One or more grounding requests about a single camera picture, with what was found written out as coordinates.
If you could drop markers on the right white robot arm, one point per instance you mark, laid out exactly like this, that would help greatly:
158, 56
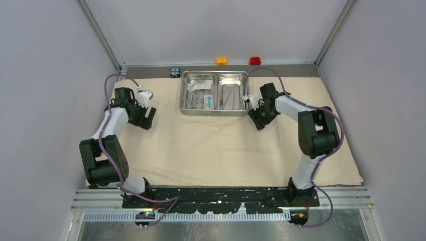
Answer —
318, 135

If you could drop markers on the steel tweezers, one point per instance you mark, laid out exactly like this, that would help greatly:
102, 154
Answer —
230, 101

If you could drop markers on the green white packet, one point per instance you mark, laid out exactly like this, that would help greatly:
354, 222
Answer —
208, 102

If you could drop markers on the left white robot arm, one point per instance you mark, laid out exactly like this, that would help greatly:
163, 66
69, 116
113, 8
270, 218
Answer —
103, 158

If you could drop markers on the red button block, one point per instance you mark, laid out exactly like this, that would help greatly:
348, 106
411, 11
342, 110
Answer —
255, 61

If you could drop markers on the left steel tray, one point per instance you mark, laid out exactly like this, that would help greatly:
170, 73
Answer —
191, 78

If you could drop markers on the white sterile pouch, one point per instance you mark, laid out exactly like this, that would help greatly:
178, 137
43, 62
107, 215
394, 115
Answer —
199, 86

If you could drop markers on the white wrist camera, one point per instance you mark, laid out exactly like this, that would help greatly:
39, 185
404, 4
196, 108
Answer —
143, 97
253, 99

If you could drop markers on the beige cloth wrap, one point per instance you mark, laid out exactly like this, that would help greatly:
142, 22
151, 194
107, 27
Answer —
185, 150

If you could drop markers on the steel tray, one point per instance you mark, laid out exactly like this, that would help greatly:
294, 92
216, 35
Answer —
231, 82
191, 78

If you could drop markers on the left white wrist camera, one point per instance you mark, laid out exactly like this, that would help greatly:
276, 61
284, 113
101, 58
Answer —
143, 97

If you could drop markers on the yellow button block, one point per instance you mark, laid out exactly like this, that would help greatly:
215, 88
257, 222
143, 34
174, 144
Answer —
221, 62

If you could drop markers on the wire mesh steel basket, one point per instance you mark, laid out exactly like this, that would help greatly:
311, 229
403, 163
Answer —
214, 112

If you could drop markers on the right steel tray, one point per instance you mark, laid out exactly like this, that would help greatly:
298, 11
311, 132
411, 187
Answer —
231, 82

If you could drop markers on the small blue owl toy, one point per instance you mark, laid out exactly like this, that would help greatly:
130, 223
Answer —
175, 73

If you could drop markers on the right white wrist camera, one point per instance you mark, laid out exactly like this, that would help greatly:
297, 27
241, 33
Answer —
253, 99

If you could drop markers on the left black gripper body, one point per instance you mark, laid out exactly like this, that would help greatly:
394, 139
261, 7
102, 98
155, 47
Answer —
139, 119

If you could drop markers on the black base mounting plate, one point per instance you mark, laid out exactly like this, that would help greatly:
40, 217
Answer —
221, 200

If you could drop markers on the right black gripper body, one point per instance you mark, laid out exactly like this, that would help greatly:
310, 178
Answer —
262, 116

